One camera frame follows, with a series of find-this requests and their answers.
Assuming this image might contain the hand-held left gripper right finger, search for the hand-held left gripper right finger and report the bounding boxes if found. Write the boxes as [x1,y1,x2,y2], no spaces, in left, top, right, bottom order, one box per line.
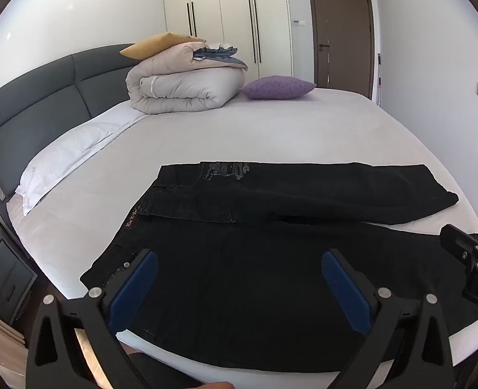
[321,248,455,389]

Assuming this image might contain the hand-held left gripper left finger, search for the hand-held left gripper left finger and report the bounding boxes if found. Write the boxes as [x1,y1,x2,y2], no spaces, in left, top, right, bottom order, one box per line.
[26,249,161,389]

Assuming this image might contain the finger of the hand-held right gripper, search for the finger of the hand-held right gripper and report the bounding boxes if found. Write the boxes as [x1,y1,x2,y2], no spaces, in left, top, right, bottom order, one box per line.
[440,224,478,268]

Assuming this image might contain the black denim pants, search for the black denim pants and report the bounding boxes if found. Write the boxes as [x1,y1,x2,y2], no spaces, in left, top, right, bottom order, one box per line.
[80,162,478,373]

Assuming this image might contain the dark grey nightstand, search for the dark grey nightstand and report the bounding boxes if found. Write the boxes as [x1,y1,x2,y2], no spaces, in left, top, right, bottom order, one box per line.
[0,238,38,325]

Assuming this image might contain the white pillow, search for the white pillow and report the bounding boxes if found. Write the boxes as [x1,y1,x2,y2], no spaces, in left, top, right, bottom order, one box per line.
[16,107,151,216]

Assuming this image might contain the bed with white sheet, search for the bed with white sheet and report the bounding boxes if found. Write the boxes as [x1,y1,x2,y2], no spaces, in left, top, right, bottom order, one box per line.
[6,87,478,375]

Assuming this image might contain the thin pole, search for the thin pole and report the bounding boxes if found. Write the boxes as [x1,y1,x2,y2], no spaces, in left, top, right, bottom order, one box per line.
[377,53,384,107]

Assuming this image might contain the folded beige duvet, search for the folded beige duvet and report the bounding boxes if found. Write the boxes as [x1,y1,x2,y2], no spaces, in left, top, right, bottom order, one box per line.
[126,41,248,114]

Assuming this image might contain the purple cushion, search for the purple cushion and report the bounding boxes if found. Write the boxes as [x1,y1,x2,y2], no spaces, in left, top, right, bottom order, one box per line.
[242,75,316,100]

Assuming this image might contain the grey padded headboard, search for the grey padded headboard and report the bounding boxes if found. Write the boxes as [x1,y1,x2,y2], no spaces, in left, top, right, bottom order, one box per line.
[0,43,140,215]

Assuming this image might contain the brown door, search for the brown door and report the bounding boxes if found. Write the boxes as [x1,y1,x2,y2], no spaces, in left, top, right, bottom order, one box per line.
[306,0,376,100]

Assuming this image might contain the yellow pillow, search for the yellow pillow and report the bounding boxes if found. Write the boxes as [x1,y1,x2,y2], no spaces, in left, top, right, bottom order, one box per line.
[119,32,205,60]

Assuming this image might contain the grey-blue folded blanket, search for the grey-blue folded blanket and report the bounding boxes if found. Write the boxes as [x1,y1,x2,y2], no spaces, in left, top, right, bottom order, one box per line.
[192,44,248,70]

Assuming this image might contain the white wardrobe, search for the white wardrobe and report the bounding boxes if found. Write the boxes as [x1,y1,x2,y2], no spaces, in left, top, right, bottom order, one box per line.
[161,0,295,78]

